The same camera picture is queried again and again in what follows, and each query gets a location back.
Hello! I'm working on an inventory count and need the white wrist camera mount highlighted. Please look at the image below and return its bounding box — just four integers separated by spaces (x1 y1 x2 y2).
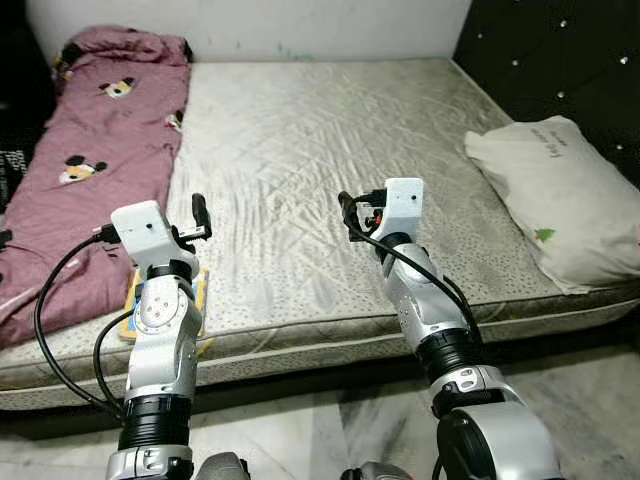
382 178 426 246
110 200 181 271

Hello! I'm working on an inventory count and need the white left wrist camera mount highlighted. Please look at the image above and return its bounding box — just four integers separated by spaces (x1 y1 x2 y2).
110 200 181 271

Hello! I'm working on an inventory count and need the dark tufted headboard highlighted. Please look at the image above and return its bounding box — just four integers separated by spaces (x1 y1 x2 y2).
453 0 640 186

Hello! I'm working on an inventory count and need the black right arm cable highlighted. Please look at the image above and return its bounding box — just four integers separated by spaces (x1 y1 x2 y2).
345 215 481 346

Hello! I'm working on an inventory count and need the beige pillow with print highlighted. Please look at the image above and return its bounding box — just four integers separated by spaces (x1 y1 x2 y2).
465 115 640 294

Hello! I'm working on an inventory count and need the colourful children's book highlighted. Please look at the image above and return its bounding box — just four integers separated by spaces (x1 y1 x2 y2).
120 265 211 343

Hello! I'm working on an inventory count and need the pink cartoon print blanket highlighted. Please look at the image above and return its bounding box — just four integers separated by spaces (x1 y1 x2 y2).
0 27 193 349

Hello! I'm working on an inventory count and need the grey robot leg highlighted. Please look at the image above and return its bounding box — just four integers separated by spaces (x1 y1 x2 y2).
193 452 251 480
340 462 413 480

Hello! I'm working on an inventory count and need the grey right robot leg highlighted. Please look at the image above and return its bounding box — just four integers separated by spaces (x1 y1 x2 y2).
340 462 413 480

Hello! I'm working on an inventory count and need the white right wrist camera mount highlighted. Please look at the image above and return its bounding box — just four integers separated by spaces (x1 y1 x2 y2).
382 178 426 246

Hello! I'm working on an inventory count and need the black backpack with white print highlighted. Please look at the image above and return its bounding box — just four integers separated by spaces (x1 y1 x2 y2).
0 140 31 216

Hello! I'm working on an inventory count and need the white quilted mattress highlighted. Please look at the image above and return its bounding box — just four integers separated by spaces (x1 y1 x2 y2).
0 58 640 411

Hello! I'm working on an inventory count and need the grey left robot leg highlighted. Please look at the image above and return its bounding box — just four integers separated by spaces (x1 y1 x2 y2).
193 452 251 480

